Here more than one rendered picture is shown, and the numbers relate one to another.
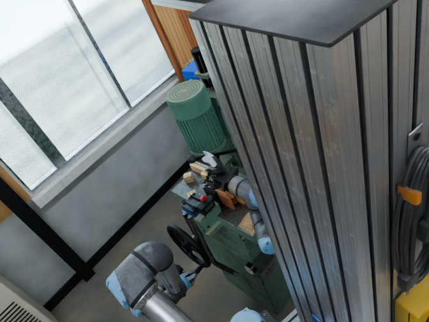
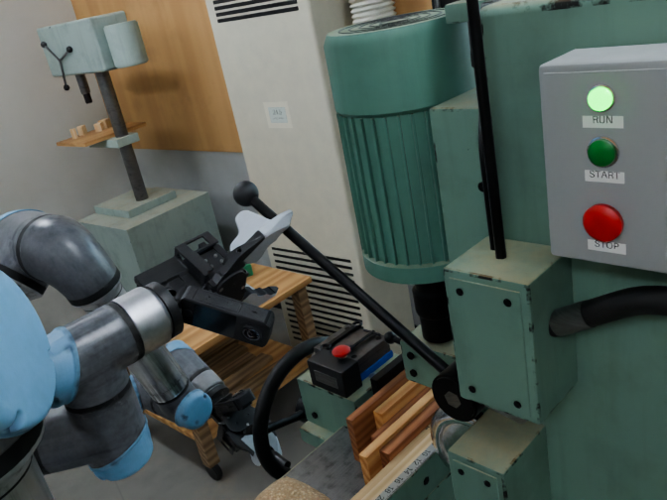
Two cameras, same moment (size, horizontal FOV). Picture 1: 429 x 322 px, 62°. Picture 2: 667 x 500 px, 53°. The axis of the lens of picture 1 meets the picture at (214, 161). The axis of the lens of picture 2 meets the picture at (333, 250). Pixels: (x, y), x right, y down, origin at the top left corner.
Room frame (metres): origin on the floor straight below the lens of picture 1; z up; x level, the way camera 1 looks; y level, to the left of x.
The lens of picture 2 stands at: (1.09, -0.78, 1.57)
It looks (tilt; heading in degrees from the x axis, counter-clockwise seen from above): 23 degrees down; 79
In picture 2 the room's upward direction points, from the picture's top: 12 degrees counter-clockwise
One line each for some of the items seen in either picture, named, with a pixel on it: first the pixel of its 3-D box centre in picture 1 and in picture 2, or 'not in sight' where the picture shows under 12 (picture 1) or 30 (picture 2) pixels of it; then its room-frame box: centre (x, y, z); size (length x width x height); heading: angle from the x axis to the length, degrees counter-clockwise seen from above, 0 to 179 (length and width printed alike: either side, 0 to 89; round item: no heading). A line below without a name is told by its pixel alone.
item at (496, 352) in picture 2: not in sight; (511, 327); (1.34, -0.27, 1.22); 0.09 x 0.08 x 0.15; 121
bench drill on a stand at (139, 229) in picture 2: not in sight; (140, 189); (0.83, 2.42, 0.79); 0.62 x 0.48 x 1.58; 125
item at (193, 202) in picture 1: (197, 204); (345, 354); (1.25, 0.16, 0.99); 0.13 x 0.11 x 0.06; 31
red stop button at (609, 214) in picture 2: not in sight; (602, 222); (1.37, -0.37, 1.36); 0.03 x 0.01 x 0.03; 121
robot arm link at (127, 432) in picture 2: (260, 214); (97, 429); (0.90, -0.08, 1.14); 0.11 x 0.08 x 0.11; 173
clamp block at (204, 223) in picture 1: (202, 213); (356, 389); (1.25, 0.16, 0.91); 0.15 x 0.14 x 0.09; 31
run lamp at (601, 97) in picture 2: not in sight; (600, 98); (1.37, -0.37, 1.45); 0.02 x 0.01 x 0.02; 121
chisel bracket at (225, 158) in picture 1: (222, 168); (455, 365); (1.37, -0.02, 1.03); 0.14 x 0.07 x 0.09; 121
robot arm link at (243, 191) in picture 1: (253, 194); (82, 356); (0.92, -0.08, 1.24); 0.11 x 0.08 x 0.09; 31
